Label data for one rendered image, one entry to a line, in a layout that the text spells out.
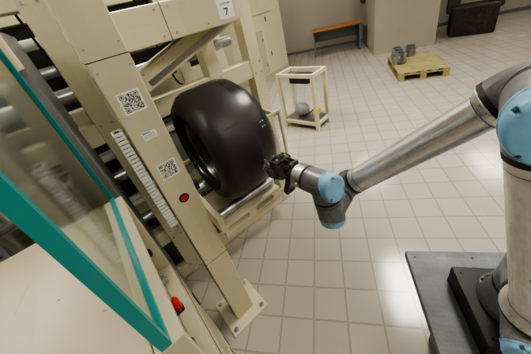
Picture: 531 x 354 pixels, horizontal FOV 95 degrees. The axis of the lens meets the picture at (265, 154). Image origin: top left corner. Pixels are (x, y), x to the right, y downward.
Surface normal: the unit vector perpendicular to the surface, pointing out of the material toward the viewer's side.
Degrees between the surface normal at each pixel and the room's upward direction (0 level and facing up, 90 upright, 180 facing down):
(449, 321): 0
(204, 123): 57
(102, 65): 90
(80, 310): 0
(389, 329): 0
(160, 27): 90
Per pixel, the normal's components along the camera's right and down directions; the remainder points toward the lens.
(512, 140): -0.63, 0.44
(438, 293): -0.22, -0.82
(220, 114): 0.26, -0.40
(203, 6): 0.62, 0.30
